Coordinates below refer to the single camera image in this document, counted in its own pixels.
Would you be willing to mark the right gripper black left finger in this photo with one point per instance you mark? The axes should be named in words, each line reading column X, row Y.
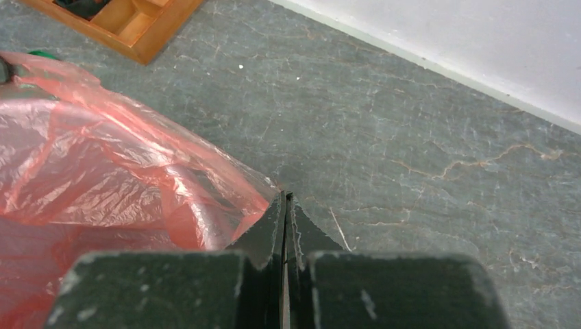
column 238, row 287

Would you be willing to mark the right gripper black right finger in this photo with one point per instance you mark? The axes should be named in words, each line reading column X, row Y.
column 330, row 287

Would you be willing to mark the red plastic trash bag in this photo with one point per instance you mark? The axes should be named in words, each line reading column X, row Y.
column 87, row 169

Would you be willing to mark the orange wooden compartment tray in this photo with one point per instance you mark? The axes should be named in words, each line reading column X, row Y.
column 136, row 29

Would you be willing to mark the green cloth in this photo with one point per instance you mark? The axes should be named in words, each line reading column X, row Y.
column 43, row 54

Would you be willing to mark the black rolled item middle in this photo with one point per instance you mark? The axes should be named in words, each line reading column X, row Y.
column 85, row 9

